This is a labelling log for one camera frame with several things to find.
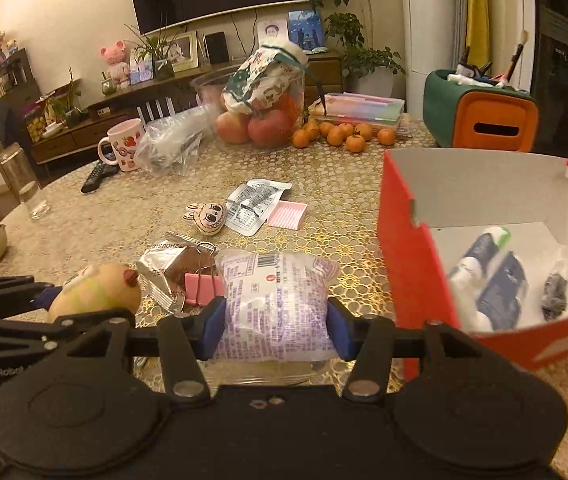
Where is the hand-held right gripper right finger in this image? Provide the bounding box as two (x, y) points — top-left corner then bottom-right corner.
(326, 297), (472, 405)

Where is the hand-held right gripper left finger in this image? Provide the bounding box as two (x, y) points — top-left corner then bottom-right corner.
(56, 297), (227, 401)

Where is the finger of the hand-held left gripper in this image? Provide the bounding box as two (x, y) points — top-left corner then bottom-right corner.
(0, 312), (62, 361)
(0, 275), (62, 318)

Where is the pink binder clip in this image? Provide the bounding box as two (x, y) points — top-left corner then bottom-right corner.
(184, 241), (225, 306)

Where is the yellow round toy figure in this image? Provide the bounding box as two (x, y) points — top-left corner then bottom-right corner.
(46, 262), (142, 325)

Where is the clear purple-print snack packet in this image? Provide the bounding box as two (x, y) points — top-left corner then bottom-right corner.
(212, 249), (341, 366)

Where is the silver foil packet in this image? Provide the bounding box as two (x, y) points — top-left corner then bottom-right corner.
(135, 231), (225, 316)

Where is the red cardboard box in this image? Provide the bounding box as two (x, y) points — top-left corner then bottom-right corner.
(377, 147), (568, 372)

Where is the small pink box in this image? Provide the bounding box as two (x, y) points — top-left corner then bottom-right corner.
(267, 200), (309, 231)

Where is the gold lace cloth desktop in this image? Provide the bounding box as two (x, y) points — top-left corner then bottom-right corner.
(0, 112), (568, 480)

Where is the rabbit face plush charm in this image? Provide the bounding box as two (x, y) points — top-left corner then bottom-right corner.
(183, 201), (228, 236)

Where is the clear drinking glass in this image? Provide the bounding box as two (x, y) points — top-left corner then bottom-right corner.
(0, 142), (50, 221)

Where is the white printed sachet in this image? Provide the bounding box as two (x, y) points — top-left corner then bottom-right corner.
(225, 180), (293, 237)

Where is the black remote control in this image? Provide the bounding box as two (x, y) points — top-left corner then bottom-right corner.
(80, 162), (121, 194)

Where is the white tube with green cap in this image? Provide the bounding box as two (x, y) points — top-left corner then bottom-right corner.
(446, 226), (512, 288)

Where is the low wooden cabinet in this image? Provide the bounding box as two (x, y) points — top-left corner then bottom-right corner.
(29, 110), (147, 165)

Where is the pink and white mug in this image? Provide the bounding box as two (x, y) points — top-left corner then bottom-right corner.
(97, 118), (145, 171)

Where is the pile of tangerines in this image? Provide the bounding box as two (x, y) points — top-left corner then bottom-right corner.
(291, 119), (397, 153)

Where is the clear plastic bag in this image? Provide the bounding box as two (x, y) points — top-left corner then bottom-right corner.
(136, 106), (217, 177)

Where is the pale red apple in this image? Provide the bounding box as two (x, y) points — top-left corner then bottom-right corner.
(215, 111), (251, 145)

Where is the chair back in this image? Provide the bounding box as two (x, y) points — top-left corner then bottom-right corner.
(136, 96), (175, 126)

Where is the dark shelf unit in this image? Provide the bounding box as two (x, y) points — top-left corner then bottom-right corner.
(0, 30), (42, 111)

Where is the bag of large oranges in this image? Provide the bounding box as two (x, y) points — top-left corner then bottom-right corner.
(191, 67), (309, 150)

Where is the pink teddy bear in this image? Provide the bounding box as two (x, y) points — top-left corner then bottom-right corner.
(100, 40), (132, 88)

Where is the small photo card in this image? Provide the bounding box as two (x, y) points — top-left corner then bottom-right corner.
(129, 57), (155, 86)

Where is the green and orange tissue box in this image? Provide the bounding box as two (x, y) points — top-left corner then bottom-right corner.
(424, 69), (539, 152)

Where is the wooden sideboard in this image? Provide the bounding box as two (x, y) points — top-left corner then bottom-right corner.
(86, 50), (345, 121)

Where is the small plant in vase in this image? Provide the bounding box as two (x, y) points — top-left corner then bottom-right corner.
(124, 22), (185, 81)

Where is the framed photo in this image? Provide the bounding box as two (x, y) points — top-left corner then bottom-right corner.
(164, 31), (199, 72)

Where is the black speaker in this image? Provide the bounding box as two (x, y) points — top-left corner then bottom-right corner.
(204, 31), (229, 65)

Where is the potted green plant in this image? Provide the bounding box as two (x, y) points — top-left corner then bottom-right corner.
(296, 0), (407, 100)

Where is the portrait drawing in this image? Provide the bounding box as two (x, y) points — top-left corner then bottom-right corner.
(258, 19), (289, 51)

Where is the blue photo print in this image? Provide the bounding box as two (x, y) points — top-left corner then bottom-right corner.
(288, 10), (325, 52)

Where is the calligraphy brush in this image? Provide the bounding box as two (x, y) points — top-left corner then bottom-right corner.
(506, 30), (529, 82)

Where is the yellow curtain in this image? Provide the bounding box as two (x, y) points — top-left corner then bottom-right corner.
(465, 0), (489, 66)

